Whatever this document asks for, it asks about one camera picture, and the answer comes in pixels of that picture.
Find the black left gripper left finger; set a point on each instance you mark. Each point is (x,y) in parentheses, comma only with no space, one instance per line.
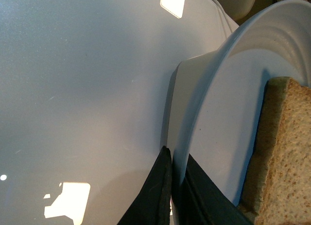
(152,205)

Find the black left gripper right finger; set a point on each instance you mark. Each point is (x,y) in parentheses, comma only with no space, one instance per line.
(203,203)

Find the brown bread slice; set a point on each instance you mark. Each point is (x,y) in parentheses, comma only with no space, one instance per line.
(277,187)

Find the grey round plate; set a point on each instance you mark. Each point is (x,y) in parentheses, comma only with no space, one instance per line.
(217,97)

